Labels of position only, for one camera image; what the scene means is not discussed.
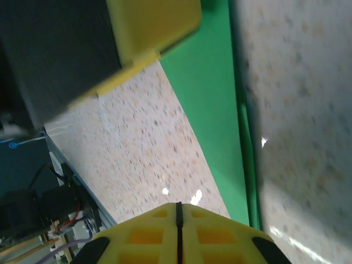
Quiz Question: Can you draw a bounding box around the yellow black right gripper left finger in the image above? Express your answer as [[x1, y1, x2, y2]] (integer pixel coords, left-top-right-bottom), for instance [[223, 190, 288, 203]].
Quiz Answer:
[[73, 201, 181, 264]]

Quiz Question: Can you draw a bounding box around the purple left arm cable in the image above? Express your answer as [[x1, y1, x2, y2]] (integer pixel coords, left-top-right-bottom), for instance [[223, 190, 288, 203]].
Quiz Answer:
[[32, 238, 93, 264]]

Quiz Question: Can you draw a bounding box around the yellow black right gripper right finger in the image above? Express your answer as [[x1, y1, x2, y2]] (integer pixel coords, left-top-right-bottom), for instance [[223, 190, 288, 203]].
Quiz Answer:
[[179, 201, 290, 264]]

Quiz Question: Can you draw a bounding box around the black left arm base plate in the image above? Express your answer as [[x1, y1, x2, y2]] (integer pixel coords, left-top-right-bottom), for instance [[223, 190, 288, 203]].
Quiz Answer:
[[49, 162, 100, 232]]

